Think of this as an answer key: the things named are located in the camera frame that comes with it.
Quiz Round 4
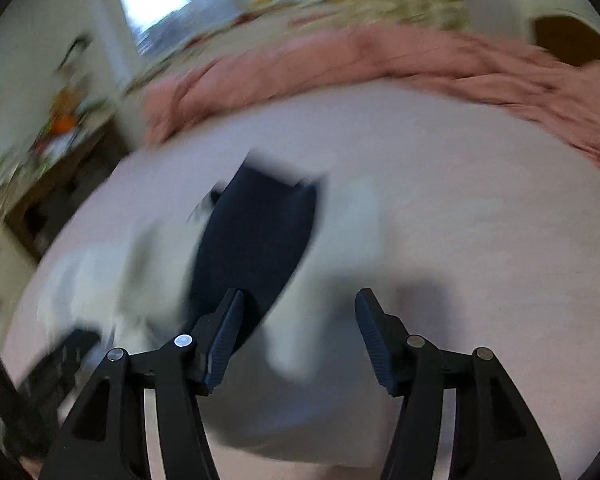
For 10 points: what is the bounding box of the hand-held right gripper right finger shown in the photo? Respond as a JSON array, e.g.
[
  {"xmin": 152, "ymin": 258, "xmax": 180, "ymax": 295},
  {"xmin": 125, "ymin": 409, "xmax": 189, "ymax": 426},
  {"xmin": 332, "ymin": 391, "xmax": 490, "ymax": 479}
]
[{"xmin": 355, "ymin": 287, "xmax": 563, "ymax": 480}]

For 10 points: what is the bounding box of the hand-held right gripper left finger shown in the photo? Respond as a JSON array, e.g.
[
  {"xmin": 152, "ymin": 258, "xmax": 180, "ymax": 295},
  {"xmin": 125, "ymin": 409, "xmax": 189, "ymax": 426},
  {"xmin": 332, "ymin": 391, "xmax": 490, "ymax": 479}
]
[{"xmin": 40, "ymin": 287, "xmax": 246, "ymax": 480}]

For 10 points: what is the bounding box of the white and navy varsity jacket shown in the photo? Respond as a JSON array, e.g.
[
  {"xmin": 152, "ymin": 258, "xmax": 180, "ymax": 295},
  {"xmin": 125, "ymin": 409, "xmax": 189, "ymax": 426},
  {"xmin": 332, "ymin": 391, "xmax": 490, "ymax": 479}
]
[{"xmin": 37, "ymin": 149, "xmax": 396, "ymax": 466}]

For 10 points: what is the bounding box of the white cabinet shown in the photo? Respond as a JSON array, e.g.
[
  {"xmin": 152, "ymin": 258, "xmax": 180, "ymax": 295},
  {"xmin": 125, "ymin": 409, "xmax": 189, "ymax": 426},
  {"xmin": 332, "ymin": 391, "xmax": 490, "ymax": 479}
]
[{"xmin": 0, "ymin": 195, "xmax": 38, "ymax": 321}]

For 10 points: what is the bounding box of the dark wooden desk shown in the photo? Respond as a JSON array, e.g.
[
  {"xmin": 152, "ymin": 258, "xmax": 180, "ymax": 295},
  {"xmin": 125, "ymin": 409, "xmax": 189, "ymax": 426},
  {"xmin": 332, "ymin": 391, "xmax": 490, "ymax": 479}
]
[{"xmin": 5, "ymin": 115, "xmax": 131, "ymax": 261}]

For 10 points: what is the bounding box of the orange plush toy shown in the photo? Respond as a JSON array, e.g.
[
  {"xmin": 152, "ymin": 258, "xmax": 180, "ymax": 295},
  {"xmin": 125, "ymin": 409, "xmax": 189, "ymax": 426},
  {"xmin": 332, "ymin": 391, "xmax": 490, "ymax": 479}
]
[{"xmin": 50, "ymin": 90, "xmax": 81, "ymax": 136}]

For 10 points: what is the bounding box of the pink checked quilt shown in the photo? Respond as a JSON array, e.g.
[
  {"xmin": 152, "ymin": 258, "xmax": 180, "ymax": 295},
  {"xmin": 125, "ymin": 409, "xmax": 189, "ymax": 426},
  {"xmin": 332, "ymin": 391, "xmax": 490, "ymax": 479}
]
[{"xmin": 142, "ymin": 25, "xmax": 600, "ymax": 176}]

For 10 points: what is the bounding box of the white and brown headboard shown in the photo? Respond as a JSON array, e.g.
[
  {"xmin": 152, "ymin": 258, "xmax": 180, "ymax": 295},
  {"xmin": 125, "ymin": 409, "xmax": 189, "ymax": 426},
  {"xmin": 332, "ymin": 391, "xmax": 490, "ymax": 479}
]
[{"xmin": 520, "ymin": 0, "xmax": 600, "ymax": 68}]

